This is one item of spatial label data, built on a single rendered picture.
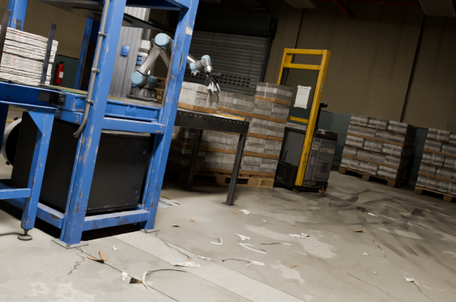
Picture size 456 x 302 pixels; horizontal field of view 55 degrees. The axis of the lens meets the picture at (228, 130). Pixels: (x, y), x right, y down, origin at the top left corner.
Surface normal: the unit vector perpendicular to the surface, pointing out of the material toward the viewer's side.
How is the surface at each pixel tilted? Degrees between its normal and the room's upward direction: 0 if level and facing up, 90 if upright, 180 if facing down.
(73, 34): 90
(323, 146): 90
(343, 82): 90
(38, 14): 90
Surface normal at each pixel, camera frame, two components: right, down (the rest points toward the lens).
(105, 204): 0.83, 0.20
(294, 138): -0.76, -0.12
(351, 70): -0.52, -0.06
